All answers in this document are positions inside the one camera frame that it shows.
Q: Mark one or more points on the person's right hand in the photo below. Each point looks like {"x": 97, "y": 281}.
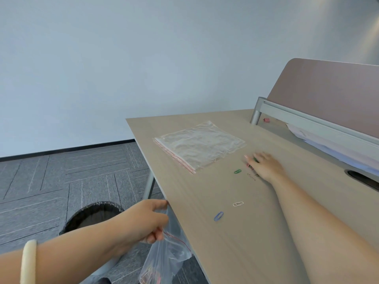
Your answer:
{"x": 269, "y": 168}

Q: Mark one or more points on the person's left thumb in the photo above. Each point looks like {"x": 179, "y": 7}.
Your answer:
{"x": 157, "y": 204}

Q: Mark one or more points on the pink desk divider panel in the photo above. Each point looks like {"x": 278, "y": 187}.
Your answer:
{"x": 328, "y": 91}

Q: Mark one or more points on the white paper clip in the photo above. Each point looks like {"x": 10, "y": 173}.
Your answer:
{"x": 238, "y": 204}

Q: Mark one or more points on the grey metal table leg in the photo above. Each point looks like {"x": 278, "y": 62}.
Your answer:
{"x": 148, "y": 187}

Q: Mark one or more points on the stack of clear zip bags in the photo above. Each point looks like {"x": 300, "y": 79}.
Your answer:
{"x": 200, "y": 144}

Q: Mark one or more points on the white printed paper sheet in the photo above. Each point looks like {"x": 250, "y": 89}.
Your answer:
{"x": 302, "y": 133}

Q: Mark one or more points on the light blue paper sheet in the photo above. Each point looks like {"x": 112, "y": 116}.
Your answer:
{"x": 343, "y": 153}

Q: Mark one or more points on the blue paper clip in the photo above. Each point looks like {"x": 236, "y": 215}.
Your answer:
{"x": 218, "y": 216}

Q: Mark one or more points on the clear zip bag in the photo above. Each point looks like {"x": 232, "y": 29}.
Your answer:
{"x": 165, "y": 254}

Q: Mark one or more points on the black bin bag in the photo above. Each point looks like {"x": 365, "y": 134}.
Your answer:
{"x": 88, "y": 214}

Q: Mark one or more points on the grey metal divider rail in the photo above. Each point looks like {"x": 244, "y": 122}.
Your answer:
{"x": 302, "y": 119}

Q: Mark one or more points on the person's right forearm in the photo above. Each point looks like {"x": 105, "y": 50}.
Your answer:
{"x": 319, "y": 233}

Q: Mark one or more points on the person's left hand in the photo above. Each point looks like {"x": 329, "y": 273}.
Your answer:
{"x": 137, "y": 221}

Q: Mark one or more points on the person's left forearm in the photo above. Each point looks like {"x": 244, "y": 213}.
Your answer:
{"x": 71, "y": 251}

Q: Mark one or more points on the person's right fingers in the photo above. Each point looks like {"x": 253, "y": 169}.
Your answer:
{"x": 255, "y": 158}

